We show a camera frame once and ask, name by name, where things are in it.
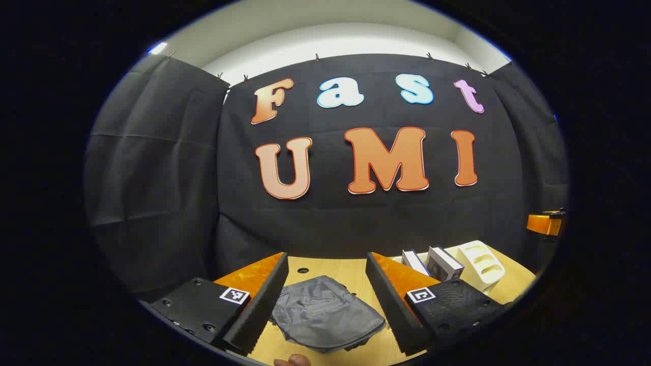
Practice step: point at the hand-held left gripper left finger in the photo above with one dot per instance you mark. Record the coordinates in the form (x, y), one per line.
(259, 310)

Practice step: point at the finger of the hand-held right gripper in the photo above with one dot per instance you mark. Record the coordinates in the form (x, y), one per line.
(544, 224)

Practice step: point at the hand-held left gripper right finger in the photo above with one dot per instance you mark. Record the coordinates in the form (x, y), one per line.
(391, 305)

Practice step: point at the blue cover book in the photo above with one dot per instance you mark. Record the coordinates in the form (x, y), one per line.
(413, 260)

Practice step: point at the grey cover book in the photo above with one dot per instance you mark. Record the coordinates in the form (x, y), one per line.
(442, 264)

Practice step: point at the grey schoolbag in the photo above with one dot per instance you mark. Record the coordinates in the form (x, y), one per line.
(325, 315)

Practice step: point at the white bookshelf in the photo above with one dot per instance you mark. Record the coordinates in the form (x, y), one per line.
(480, 267)

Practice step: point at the black backdrop cloth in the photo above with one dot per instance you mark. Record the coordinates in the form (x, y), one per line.
(356, 223)

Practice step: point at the ceiling light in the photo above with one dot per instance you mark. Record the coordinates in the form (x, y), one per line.
(158, 48)

